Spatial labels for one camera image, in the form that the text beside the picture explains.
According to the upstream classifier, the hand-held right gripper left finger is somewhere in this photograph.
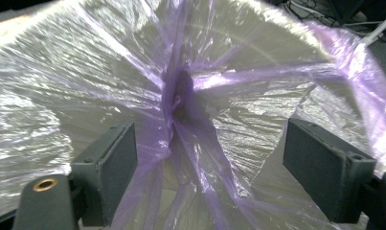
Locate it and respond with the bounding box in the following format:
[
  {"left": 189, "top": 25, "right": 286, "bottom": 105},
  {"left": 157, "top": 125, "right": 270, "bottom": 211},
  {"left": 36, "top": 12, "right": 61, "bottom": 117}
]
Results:
[{"left": 70, "top": 120, "right": 139, "bottom": 228}]

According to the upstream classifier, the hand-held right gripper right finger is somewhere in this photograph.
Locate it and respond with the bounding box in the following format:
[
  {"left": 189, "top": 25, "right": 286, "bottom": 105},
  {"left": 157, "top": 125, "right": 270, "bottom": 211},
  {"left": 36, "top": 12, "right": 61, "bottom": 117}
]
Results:
[{"left": 282, "top": 118, "right": 377, "bottom": 224}]

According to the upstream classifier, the purple plastic bag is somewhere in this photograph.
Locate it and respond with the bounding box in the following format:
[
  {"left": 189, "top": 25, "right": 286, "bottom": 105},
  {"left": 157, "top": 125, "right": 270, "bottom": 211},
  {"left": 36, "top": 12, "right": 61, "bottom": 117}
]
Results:
[{"left": 0, "top": 0, "right": 386, "bottom": 230}]

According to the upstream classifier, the green plastic bin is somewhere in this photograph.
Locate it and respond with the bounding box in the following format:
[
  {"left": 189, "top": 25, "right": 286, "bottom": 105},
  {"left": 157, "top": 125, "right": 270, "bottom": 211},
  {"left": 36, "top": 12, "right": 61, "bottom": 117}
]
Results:
[{"left": 0, "top": 0, "right": 376, "bottom": 230}]

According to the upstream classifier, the white metal stand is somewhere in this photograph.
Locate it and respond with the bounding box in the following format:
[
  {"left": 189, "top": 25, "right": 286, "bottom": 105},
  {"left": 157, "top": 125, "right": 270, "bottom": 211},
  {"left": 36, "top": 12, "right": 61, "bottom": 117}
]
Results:
[{"left": 361, "top": 9, "right": 386, "bottom": 46}]

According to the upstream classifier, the bundle of floor cables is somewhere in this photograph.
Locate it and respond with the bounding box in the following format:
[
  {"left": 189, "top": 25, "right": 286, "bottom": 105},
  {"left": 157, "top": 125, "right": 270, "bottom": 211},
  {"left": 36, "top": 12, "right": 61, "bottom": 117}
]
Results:
[{"left": 287, "top": 0, "right": 386, "bottom": 35}]

